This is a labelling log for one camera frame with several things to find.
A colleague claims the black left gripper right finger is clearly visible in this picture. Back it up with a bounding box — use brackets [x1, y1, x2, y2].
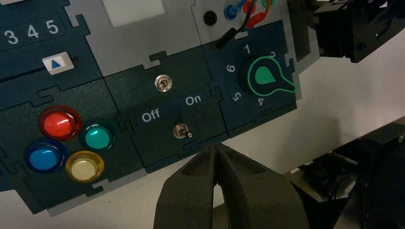
[216, 144, 311, 229]

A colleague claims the grey and teal task box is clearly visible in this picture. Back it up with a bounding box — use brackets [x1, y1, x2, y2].
[0, 0, 320, 216]

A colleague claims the white slider knob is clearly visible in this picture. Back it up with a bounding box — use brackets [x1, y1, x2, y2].
[42, 52, 75, 76]

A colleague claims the green round push button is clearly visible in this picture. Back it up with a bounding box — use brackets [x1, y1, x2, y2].
[78, 119, 116, 154]

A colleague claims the black banana plug cable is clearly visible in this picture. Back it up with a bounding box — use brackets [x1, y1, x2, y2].
[213, 0, 258, 54]

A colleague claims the red banana plug cable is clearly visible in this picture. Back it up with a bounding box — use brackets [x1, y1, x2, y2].
[245, 0, 272, 30]

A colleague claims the white display window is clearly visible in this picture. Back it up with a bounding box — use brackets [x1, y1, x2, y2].
[102, 0, 166, 28]

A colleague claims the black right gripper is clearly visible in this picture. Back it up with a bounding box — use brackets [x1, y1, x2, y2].
[313, 0, 405, 64]

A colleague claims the green pointer rotary knob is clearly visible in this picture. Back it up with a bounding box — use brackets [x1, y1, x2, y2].
[238, 56, 297, 97]

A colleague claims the blue banana plug cable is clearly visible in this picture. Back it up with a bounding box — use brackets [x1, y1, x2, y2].
[223, 0, 247, 20]

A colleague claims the blue round push button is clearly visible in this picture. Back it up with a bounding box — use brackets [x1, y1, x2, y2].
[24, 139, 68, 174]

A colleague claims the red banana socket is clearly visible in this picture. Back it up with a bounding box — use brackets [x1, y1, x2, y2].
[243, 0, 257, 15]

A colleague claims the black banana socket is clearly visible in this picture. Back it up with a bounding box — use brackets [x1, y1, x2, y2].
[202, 10, 218, 26]

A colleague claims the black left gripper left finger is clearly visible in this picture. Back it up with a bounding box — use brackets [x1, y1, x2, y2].
[153, 145, 229, 229]

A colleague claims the red round push button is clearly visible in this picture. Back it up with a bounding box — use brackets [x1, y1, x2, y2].
[38, 105, 83, 142]

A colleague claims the metal toggle switch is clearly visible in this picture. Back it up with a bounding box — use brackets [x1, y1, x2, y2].
[172, 123, 192, 140]
[154, 74, 173, 93]

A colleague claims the yellow round push button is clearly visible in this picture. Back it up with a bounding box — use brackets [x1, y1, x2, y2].
[65, 150, 106, 184]

